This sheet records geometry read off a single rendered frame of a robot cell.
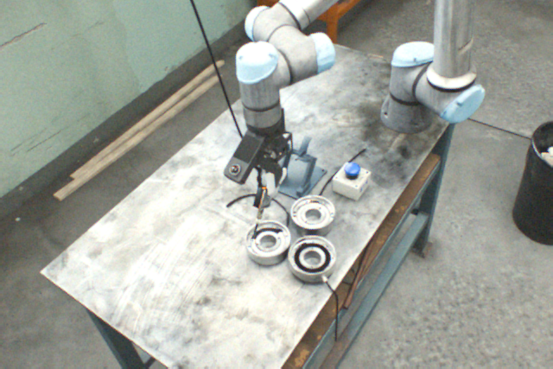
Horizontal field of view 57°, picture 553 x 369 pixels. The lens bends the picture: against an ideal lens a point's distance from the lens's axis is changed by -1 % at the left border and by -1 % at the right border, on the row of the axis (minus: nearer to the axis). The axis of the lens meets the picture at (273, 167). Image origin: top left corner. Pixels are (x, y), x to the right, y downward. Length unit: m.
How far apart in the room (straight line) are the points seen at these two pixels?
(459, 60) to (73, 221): 1.87
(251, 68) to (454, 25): 0.49
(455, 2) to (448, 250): 1.31
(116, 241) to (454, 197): 1.62
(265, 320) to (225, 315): 0.09
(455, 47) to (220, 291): 0.75
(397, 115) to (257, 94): 0.63
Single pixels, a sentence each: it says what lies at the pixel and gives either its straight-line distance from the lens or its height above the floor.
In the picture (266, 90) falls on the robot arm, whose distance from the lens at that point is 0.95.
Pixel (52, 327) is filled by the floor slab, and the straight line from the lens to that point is 2.25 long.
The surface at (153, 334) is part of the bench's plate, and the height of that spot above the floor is 0.80.
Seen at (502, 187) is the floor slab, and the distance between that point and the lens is 2.57.
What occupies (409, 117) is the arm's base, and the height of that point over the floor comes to 0.85.
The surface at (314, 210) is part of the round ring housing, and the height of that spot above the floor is 0.82.
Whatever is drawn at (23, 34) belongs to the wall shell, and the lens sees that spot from 2.47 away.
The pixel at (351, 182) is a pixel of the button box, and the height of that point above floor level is 0.85.
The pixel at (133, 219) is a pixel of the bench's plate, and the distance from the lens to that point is 1.35.
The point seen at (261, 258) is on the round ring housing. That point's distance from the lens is 1.16.
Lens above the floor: 1.77
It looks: 44 degrees down
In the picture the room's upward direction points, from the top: 5 degrees counter-clockwise
